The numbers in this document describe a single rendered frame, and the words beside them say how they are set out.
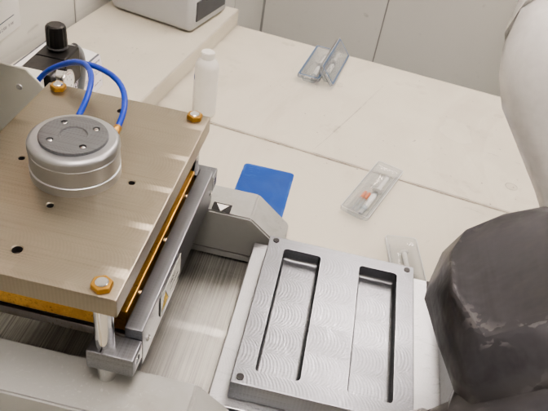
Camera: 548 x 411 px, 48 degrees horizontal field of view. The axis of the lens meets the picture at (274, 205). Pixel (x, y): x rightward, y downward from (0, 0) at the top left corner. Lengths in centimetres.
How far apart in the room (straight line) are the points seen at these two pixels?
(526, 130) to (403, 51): 271
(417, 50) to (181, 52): 183
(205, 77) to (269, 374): 82
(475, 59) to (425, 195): 194
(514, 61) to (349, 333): 30
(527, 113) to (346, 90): 111
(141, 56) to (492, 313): 128
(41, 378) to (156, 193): 18
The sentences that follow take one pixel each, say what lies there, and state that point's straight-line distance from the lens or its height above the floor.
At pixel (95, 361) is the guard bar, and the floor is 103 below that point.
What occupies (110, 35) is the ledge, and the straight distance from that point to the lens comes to 156.
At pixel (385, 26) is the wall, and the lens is 313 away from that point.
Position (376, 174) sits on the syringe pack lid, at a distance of 123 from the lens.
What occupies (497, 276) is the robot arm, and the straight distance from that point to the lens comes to 27.
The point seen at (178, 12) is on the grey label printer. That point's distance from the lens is 159.
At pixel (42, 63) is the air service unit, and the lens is 81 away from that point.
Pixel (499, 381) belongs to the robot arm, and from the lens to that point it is 25.
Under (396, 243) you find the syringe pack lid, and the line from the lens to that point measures 108.
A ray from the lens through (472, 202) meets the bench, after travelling 128.
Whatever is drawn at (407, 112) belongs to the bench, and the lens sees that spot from 152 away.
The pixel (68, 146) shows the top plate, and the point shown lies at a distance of 55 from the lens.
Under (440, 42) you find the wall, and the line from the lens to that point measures 312.
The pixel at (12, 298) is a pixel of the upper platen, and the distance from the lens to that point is 57.
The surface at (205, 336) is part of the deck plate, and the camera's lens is 68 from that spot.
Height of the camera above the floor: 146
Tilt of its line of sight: 39 degrees down
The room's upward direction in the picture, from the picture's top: 10 degrees clockwise
